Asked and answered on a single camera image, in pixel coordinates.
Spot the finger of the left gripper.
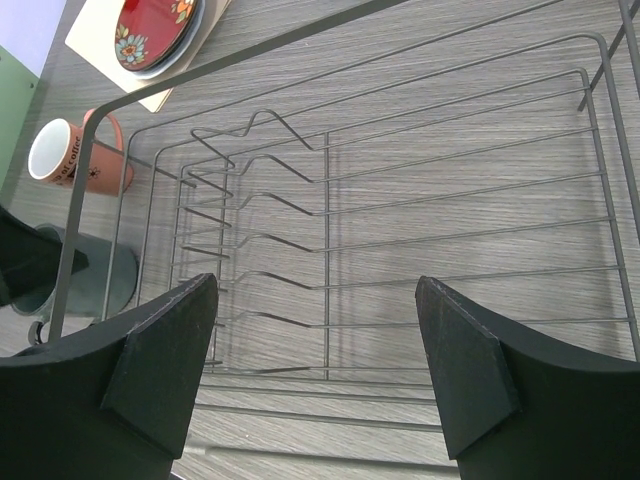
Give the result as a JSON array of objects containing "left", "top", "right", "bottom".
[{"left": 1, "top": 207, "right": 63, "bottom": 307}]

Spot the black wire dish rack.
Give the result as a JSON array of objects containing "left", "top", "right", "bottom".
[{"left": 47, "top": 0, "right": 640, "bottom": 436}]

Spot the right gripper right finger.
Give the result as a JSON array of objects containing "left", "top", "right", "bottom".
[{"left": 415, "top": 277, "right": 639, "bottom": 479}]

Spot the beige board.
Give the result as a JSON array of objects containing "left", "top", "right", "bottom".
[{"left": 65, "top": 0, "right": 231, "bottom": 93}]

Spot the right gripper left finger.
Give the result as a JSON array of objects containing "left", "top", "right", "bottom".
[{"left": 1, "top": 273, "right": 219, "bottom": 479}]

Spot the pink mug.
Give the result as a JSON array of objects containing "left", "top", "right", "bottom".
[{"left": 27, "top": 110, "right": 124, "bottom": 196}]

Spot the dark red plate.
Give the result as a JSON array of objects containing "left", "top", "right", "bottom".
[{"left": 114, "top": 0, "right": 205, "bottom": 73}]

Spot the green wall panel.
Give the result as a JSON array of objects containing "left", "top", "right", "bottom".
[{"left": 0, "top": 47, "right": 39, "bottom": 184}]

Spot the grey mug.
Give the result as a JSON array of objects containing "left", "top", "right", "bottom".
[{"left": 11, "top": 234, "right": 138, "bottom": 324}]

